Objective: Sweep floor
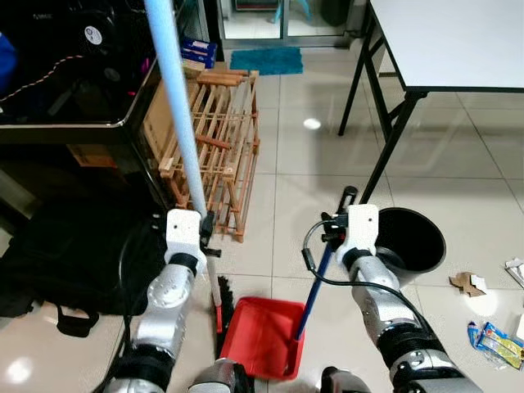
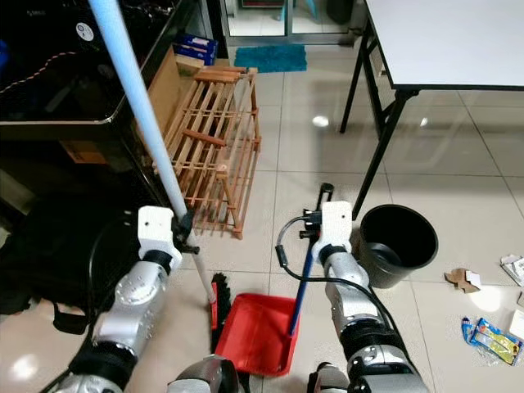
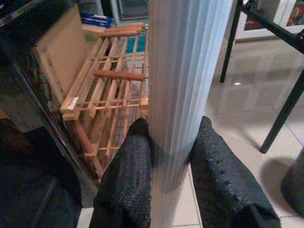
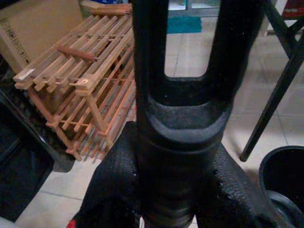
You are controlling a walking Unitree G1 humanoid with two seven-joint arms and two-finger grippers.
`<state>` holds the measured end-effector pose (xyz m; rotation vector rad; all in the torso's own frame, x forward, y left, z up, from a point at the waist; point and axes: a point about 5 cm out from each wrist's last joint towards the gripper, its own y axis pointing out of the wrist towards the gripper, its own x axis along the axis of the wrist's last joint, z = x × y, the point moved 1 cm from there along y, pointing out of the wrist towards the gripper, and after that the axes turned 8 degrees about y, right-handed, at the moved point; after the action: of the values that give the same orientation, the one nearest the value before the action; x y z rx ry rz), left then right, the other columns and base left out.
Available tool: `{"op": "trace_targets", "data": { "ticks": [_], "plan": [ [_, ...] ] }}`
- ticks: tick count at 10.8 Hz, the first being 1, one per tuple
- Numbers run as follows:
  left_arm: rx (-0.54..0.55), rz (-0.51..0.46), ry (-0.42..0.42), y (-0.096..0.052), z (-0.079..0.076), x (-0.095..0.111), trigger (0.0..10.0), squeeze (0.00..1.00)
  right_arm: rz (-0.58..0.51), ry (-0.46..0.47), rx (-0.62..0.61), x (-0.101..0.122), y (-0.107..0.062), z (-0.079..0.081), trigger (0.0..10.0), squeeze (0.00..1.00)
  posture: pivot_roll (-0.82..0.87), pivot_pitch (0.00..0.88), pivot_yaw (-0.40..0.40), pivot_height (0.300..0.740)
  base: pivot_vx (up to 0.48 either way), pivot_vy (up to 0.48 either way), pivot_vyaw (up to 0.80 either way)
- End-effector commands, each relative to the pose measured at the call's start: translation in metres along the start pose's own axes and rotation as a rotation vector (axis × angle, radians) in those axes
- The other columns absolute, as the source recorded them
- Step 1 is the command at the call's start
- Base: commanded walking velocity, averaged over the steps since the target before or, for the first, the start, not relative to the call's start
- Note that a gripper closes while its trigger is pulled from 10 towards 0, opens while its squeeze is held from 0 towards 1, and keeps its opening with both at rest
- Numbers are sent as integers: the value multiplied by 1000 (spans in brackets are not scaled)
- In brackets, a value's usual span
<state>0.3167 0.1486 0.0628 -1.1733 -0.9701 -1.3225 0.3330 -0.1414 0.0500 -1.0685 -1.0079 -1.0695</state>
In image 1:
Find red dustpan with blue handle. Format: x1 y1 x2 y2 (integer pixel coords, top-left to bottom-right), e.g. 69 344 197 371
219 186 359 382

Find pale-handled black bristle broom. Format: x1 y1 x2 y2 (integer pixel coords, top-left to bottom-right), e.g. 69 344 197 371
143 0 240 361

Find teal floor mat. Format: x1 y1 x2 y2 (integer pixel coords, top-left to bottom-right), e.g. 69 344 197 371
229 47 304 76

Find black round waste bin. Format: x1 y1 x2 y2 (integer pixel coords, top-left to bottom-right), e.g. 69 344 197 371
373 207 447 287

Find wooden slatted rack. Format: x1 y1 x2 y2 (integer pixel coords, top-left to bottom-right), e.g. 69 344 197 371
160 68 261 244

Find brown cardboard box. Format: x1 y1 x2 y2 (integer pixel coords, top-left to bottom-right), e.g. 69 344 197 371
141 70 206 169

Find robot left leg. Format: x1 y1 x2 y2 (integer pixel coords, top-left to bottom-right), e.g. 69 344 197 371
188 358 255 393

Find robot leg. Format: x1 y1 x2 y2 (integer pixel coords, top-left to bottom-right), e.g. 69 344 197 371
319 366 373 393
188 358 255 393

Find black trolley suitcase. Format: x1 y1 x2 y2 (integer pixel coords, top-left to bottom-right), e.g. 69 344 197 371
0 201 173 338

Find robot right leg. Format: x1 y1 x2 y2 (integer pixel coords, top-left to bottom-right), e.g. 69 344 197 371
319 366 373 393

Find blue printed paper boxes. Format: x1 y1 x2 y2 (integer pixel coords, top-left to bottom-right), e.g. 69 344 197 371
180 37 218 70

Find white printed packet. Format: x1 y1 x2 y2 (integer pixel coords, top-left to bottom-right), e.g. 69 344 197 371
505 258 524 289

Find black glass-top desk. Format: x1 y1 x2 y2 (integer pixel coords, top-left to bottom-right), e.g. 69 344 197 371
0 0 206 234

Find blue yellow snack wrapper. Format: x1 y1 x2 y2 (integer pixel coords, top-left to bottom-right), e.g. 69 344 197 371
467 321 524 369

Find aluminium glass sliding door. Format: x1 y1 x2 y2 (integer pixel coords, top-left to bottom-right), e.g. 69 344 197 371
215 0 373 46

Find black cooling fan with sticker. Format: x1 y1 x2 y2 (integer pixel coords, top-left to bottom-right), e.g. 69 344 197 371
78 20 115 58

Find white table with black legs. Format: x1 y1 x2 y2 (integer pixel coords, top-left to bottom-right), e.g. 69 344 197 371
337 0 524 206

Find blue fabric bag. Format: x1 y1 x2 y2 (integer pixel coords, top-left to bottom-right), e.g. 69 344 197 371
0 31 17 91

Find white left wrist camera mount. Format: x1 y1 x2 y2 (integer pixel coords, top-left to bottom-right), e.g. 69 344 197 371
166 209 206 271

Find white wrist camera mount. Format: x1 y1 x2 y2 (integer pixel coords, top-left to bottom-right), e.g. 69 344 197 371
166 209 206 271
337 205 380 267

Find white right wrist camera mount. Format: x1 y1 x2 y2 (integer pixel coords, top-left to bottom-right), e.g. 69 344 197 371
337 205 380 267

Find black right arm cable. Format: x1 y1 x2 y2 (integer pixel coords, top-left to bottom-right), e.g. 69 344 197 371
301 219 427 328

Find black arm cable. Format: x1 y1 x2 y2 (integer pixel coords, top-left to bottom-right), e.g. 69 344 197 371
301 219 427 328
97 233 169 393

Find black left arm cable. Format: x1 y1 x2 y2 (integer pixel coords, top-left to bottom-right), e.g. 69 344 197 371
97 233 169 393

